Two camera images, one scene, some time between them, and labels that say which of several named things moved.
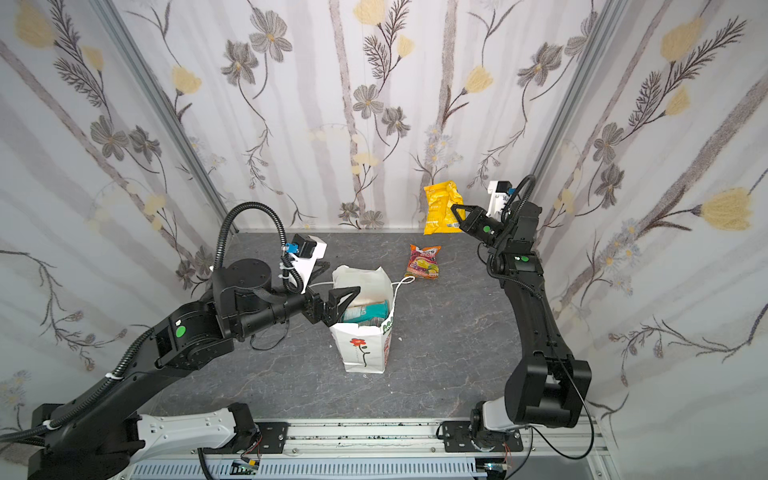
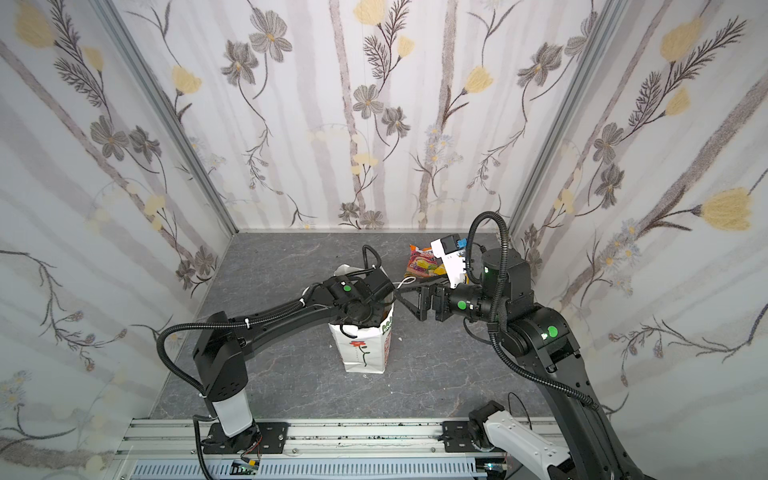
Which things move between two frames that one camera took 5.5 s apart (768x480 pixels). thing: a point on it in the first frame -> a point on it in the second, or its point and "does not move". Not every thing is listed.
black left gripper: [320, 306] -> [381, 288]
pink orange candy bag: [424, 262] does not move
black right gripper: [491, 229] -> [426, 305]
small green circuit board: [245, 466] does not move
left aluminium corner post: [138, 58] does not move
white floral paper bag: [365, 349] does not move
